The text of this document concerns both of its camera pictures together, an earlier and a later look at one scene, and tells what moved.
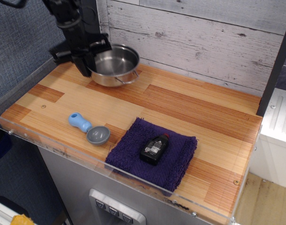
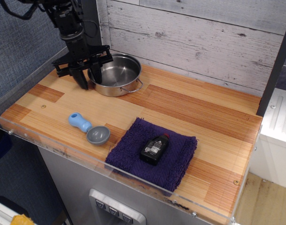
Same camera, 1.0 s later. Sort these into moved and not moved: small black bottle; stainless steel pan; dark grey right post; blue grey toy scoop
Moved: stainless steel pan
Not moved: small black bottle; dark grey right post; blue grey toy scoop
